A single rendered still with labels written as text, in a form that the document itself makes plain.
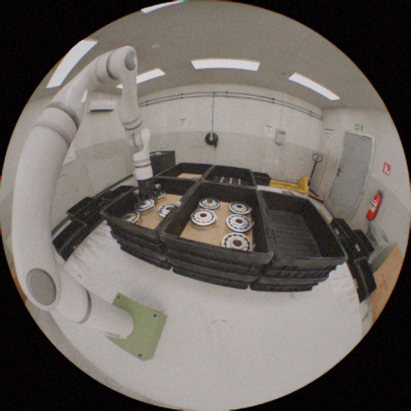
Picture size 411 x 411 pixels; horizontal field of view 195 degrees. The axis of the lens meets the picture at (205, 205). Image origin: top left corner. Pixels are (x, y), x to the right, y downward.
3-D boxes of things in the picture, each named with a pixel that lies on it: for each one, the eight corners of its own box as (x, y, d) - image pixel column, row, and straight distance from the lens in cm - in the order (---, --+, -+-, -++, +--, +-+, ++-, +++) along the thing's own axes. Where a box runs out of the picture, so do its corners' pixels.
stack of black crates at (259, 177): (261, 194, 257) (267, 173, 243) (265, 201, 231) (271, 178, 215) (243, 191, 248) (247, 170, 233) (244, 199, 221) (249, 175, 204)
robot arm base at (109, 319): (131, 341, 43) (85, 332, 30) (106, 329, 49) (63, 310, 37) (137, 314, 43) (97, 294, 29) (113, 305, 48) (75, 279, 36)
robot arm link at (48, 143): (49, 97, 23) (37, 125, 31) (35, 320, 25) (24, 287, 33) (86, 126, 23) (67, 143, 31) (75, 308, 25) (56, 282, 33)
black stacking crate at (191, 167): (199, 199, 68) (199, 181, 64) (157, 193, 81) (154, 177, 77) (213, 177, 104) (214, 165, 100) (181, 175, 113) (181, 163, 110)
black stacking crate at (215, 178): (252, 208, 67) (257, 189, 62) (200, 199, 68) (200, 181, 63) (248, 183, 103) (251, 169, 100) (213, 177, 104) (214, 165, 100)
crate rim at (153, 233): (157, 240, 34) (155, 234, 33) (100, 217, 56) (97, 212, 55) (199, 184, 64) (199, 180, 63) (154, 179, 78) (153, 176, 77)
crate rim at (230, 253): (271, 264, 32) (275, 259, 30) (157, 240, 34) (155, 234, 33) (257, 193, 63) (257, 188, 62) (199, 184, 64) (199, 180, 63)
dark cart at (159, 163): (165, 206, 220) (158, 155, 189) (145, 203, 243) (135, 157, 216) (178, 192, 266) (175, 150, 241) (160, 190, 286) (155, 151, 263)
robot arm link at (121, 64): (149, 113, 50) (128, 113, 53) (140, 41, 40) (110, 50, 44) (141, 131, 43) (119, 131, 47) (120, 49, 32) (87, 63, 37)
